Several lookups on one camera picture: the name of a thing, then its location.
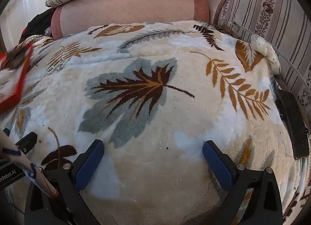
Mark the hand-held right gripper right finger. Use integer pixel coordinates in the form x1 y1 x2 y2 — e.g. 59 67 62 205
203 140 285 225

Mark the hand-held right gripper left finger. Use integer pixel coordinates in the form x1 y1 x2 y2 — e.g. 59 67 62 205
24 140 105 225

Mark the red rimmed white cardboard box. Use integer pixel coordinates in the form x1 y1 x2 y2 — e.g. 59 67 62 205
0 44 33 112

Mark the white blue-patterned cardboard strip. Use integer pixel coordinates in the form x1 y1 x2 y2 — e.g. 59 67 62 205
0 130 60 197

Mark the leaf printed fleece blanket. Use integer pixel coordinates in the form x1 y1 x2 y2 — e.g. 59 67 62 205
0 21 309 225

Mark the black phone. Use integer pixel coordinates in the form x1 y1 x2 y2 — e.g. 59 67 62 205
276 89 310 160

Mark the dark clothes pile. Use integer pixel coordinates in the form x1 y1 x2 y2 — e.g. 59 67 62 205
19 8 57 44

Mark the cream dotted scrunchie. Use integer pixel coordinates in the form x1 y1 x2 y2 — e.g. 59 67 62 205
250 34 281 74

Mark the square striped floral cushion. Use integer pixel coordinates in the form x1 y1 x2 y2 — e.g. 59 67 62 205
214 0 311 123

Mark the thin white cable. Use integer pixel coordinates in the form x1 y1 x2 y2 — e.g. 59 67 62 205
227 21 311 89

